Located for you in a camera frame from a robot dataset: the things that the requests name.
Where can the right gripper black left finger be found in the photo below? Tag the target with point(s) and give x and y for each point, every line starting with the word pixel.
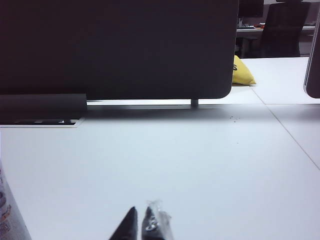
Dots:
pixel 128 227

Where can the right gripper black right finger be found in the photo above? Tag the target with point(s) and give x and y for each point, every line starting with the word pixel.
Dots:
pixel 156 227

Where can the silver metal beverage can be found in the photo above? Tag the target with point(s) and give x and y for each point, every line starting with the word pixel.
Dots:
pixel 10 212

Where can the yellow bag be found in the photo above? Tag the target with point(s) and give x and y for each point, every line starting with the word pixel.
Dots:
pixel 241 73

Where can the dark desk divider panel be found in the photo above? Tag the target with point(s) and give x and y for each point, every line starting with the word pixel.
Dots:
pixel 112 47

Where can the black office chair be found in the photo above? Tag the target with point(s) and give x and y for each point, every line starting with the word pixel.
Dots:
pixel 282 30

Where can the silver-edged monitor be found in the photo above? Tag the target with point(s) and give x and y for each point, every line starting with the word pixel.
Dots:
pixel 313 50

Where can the grey divider support post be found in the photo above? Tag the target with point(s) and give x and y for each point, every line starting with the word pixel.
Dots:
pixel 195 103

